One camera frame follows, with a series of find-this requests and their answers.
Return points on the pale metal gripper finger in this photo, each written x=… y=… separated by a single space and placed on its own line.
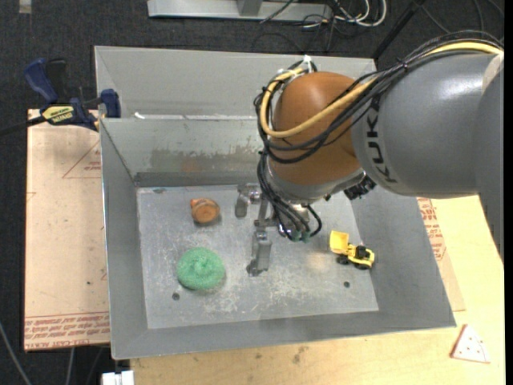
x=261 y=253
x=242 y=207

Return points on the orange round toy food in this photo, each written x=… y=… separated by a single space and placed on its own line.
x=205 y=211

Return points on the grey metal bin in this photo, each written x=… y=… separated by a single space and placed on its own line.
x=280 y=299

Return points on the green round scrubber sponge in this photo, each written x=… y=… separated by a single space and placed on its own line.
x=200 y=269

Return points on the yellow toy loader truck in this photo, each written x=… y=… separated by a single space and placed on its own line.
x=354 y=252

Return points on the brown cardboard board red print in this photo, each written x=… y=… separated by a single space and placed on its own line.
x=64 y=223

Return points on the white triangular dotted pad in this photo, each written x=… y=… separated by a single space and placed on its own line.
x=469 y=345

